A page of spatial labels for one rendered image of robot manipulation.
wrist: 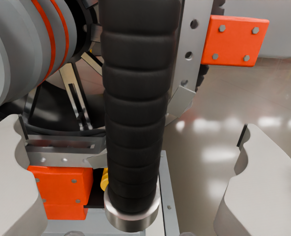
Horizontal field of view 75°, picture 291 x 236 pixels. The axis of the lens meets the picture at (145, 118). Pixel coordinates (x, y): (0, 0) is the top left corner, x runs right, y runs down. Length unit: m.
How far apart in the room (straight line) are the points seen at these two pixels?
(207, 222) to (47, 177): 0.82
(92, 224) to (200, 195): 0.63
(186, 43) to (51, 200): 0.45
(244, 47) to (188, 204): 0.91
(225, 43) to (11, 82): 0.28
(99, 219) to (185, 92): 0.59
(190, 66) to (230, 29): 0.08
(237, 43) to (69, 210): 0.51
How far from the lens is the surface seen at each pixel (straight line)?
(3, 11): 0.22
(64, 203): 0.54
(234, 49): 0.34
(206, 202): 1.17
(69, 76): 0.46
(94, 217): 0.79
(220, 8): 0.41
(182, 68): 0.32
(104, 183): 0.49
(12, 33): 0.21
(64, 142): 0.47
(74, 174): 0.45
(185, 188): 1.19
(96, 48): 0.90
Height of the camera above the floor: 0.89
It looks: 30 degrees down
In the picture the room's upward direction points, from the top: 4 degrees clockwise
